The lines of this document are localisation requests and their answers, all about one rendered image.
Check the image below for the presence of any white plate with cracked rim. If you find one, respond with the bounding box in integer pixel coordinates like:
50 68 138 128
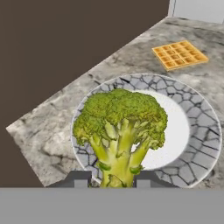
70 73 223 189

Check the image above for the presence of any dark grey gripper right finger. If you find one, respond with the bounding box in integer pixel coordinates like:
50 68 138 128
136 171 178 189

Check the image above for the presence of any green broccoli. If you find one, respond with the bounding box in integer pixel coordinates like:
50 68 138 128
72 87 169 189

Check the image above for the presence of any white cupboard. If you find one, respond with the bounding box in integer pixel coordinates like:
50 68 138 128
167 0 224 25

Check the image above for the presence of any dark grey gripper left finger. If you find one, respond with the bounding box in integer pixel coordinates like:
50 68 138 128
48 171 93 189

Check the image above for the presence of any golden square waffle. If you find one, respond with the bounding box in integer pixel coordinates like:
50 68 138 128
151 39 210 72

